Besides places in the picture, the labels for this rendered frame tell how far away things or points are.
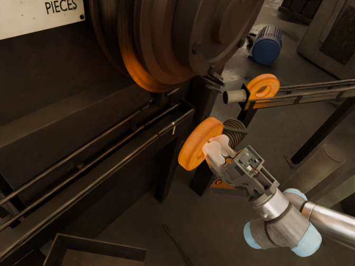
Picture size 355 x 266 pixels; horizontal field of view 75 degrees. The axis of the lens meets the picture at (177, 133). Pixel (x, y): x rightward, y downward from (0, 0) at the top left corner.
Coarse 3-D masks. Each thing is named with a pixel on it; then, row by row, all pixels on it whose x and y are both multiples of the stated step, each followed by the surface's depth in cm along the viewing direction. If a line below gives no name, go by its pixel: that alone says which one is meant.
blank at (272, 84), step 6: (258, 78) 100; (264, 78) 98; (270, 78) 99; (276, 78) 101; (252, 84) 100; (258, 84) 100; (264, 84) 101; (270, 84) 102; (276, 84) 103; (252, 90) 102; (264, 90) 108; (270, 90) 105; (276, 90) 106; (252, 96) 105; (258, 96) 107; (264, 96) 107; (270, 96) 108
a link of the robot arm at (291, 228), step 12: (288, 204) 53; (288, 216) 52; (300, 216) 52; (276, 228) 53; (288, 228) 51; (300, 228) 51; (312, 228) 52; (276, 240) 55; (288, 240) 52; (300, 240) 51; (312, 240) 51; (300, 252) 52; (312, 252) 51
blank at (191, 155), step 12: (204, 120) 57; (216, 120) 59; (192, 132) 55; (204, 132) 55; (216, 132) 60; (192, 144) 55; (180, 156) 57; (192, 156) 56; (204, 156) 66; (192, 168) 63
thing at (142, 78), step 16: (112, 0) 37; (128, 0) 37; (112, 16) 39; (128, 16) 38; (112, 32) 42; (128, 32) 41; (112, 48) 46; (128, 48) 43; (128, 64) 45; (144, 80) 52
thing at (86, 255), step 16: (64, 240) 54; (80, 240) 52; (96, 240) 52; (48, 256) 48; (64, 256) 58; (80, 256) 59; (96, 256) 59; (112, 256) 60; (128, 256) 58; (144, 256) 57
